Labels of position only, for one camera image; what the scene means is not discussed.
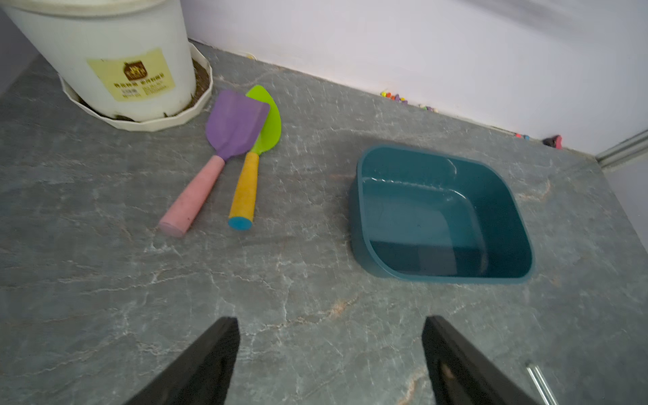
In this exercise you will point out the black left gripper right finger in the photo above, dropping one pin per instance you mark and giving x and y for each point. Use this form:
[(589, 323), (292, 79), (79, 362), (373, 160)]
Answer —
[(460, 373)]

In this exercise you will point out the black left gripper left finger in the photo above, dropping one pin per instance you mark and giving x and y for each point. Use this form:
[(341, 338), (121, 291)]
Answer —
[(202, 373)]

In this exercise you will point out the clear straight ruler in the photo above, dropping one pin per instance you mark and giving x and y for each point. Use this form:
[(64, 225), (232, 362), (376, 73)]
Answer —
[(539, 381)]

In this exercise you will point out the teal plastic storage box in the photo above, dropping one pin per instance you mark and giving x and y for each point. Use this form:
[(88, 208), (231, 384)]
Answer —
[(421, 216)]

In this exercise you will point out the white pot saucer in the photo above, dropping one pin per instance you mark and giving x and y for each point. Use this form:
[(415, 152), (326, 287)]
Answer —
[(205, 88)]

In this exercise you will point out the white plant pot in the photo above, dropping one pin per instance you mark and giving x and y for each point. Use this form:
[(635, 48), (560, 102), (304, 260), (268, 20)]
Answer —
[(126, 58)]

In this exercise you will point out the green shovel yellow handle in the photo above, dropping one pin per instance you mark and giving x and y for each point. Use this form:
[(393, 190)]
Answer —
[(244, 202)]

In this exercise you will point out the pink object by wall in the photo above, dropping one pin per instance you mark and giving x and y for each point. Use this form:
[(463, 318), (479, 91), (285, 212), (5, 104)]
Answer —
[(553, 142)]

